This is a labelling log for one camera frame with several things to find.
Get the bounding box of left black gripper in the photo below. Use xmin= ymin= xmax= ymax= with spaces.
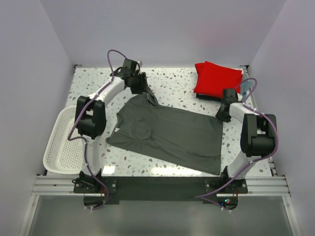
xmin=130 ymin=72 xmax=150 ymax=95

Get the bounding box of grey t shirt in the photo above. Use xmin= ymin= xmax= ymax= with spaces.
xmin=106 ymin=89 xmax=223 ymax=175

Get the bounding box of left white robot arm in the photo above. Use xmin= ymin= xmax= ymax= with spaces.
xmin=70 ymin=59 xmax=148 ymax=193

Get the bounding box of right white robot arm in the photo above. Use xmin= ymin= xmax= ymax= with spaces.
xmin=216 ymin=88 xmax=279 ymax=193

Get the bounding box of folded light blue t shirt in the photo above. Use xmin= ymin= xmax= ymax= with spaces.
xmin=240 ymin=78 xmax=255 ymax=102

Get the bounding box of folded red t shirt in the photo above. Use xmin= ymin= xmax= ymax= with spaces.
xmin=194 ymin=61 xmax=243 ymax=99

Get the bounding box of folded black t shirt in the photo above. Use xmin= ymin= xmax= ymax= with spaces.
xmin=196 ymin=93 xmax=221 ymax=102

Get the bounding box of white plastic basket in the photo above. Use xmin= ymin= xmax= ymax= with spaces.
xmin=43 ymin=106 xmax=84 ymax=175

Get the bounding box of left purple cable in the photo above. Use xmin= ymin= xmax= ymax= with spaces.
xmin=67 ymin=49 xmax=127 ymax=211

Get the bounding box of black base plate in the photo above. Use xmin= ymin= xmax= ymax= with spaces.
xmin=73 ymin=176 xmax=248 ymax=206

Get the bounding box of aluminium frame rail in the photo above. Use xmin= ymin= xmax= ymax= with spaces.
xmin=32 ymin=68 xmax=289 ymax=206

